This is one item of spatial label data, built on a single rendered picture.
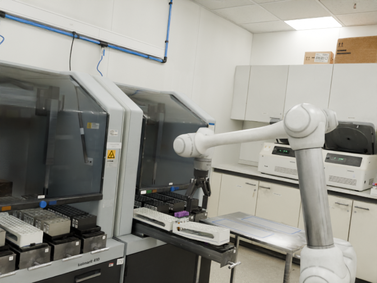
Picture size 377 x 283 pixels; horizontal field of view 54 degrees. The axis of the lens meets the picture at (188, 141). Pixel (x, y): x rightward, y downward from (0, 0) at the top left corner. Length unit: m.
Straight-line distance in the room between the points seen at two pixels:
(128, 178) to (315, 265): 1.07
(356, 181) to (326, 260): 2.53
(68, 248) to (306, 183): 1.07
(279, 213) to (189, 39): 2.15
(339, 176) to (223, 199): 1.41
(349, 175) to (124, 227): 2.51
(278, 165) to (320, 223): 2.76
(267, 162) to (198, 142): 2.63
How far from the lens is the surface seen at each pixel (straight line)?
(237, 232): 2.13
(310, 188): 1.46
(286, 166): 4.16
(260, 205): 4.34
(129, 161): 2.03
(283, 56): 5.01
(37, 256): 1.74
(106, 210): 2.00
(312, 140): 1.45
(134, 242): 2.08
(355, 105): 4.25
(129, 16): 3.54
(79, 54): 3.16
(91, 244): 1.88
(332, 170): 4.00
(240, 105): 4.79
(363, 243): 4.01
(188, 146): 1.67
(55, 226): 1.83
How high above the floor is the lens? 1.40
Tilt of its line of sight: 3 degrees down
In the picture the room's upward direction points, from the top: 6 degrees clockwise
